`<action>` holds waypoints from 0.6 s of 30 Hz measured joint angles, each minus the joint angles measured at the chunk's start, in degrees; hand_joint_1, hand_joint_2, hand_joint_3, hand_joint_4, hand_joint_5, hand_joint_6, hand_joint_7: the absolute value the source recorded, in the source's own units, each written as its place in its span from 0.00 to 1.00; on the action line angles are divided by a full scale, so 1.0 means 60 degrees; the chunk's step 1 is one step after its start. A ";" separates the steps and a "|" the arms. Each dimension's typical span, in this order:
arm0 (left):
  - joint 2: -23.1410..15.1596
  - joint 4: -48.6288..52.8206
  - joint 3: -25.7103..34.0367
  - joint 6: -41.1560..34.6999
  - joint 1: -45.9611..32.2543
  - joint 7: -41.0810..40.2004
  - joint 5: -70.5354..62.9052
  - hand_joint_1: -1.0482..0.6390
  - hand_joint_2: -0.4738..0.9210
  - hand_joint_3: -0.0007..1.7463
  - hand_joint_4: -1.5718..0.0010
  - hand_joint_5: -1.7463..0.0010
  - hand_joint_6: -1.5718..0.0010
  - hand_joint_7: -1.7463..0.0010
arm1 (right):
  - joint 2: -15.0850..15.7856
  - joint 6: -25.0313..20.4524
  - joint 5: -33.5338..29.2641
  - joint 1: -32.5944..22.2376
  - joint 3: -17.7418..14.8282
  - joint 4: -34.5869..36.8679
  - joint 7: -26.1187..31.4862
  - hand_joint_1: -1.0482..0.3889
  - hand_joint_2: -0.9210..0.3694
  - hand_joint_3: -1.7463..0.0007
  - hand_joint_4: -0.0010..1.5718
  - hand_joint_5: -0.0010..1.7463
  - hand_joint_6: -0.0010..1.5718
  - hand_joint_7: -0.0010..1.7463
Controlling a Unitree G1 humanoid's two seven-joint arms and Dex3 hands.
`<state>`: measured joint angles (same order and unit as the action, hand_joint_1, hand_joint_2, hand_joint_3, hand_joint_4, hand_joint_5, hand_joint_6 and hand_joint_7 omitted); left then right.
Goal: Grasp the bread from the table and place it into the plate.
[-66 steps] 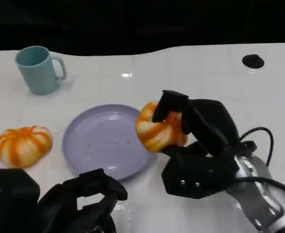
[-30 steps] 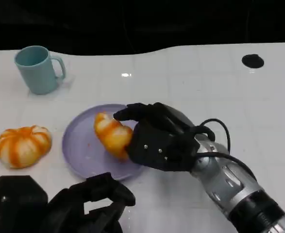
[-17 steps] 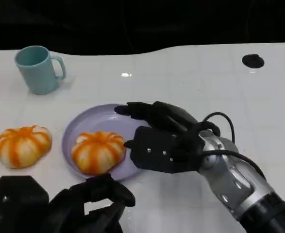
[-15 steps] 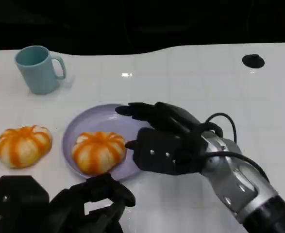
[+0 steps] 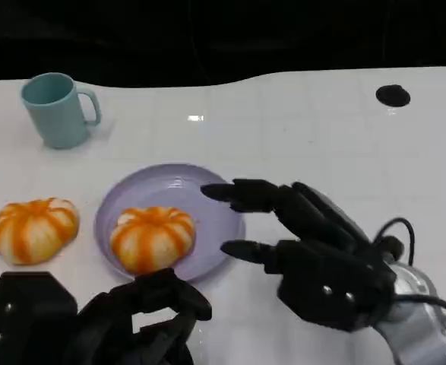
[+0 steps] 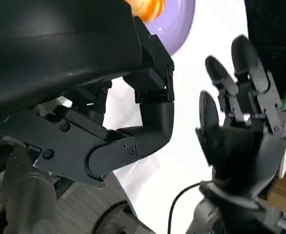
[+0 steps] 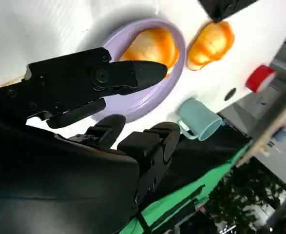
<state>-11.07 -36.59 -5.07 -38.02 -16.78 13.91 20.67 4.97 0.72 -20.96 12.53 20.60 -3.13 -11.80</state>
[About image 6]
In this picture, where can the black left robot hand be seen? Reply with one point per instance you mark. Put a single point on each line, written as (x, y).
(60, 48)

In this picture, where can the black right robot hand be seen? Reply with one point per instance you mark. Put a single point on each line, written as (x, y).
(245, 146)

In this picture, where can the orange white toy bread roll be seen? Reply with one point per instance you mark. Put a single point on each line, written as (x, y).
(148, 8)

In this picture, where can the brown cardboard box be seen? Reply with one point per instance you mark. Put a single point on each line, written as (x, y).
(285, 195)

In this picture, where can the lilac plate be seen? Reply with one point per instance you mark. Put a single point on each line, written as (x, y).
(179, 26)

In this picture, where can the grey robot body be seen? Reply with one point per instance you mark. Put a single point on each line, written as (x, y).
(21, 195)

